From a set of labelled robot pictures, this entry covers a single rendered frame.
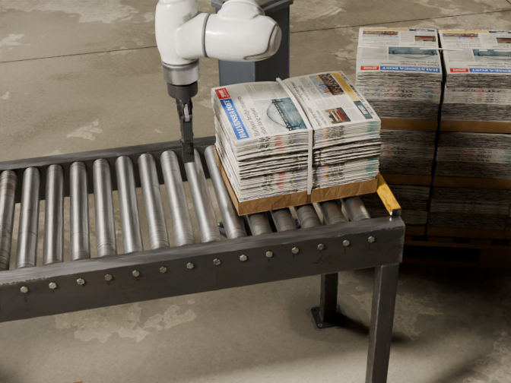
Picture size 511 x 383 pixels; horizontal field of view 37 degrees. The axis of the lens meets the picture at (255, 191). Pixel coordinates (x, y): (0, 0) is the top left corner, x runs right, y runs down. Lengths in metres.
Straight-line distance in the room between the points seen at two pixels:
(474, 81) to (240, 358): 1.22
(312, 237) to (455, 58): 1.08
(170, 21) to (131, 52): 3.07
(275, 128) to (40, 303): 0.70
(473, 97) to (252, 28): 1.15
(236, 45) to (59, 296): 0.72
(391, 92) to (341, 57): 2.03
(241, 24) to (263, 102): 0.30
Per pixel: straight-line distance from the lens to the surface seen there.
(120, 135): 3.97
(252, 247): 1.88
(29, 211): 2.10
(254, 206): 1.96
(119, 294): 1.91
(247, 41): 1.76
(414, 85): 2.67
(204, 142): 2.29
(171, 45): 1.82
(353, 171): 2.00
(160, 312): 2.89
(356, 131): 1.93
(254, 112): 1.96
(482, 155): 2.83
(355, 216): 1.99
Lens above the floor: 1.98
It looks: 35 degrees down
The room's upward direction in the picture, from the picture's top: 2 degrees counter-clockwise
